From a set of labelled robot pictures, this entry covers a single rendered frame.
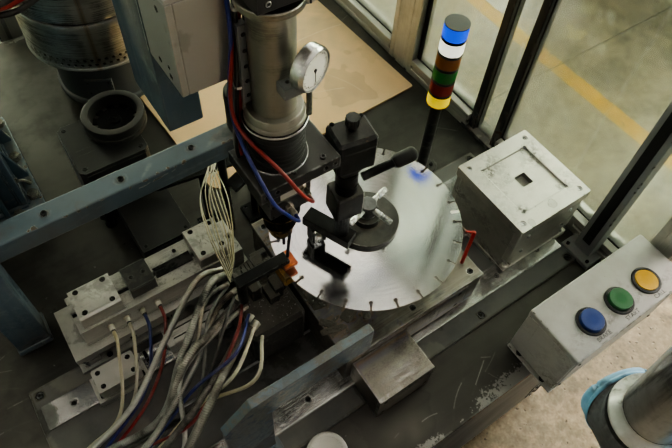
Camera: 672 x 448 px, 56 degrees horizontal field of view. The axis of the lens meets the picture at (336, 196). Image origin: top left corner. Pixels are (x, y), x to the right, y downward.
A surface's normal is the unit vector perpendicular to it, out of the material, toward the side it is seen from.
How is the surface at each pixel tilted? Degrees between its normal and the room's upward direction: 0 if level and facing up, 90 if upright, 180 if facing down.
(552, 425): 0
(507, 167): 0
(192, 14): 90
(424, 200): 0
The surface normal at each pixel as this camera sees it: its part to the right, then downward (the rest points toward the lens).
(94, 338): 0.56, 0.69
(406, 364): 0.05, -0.58
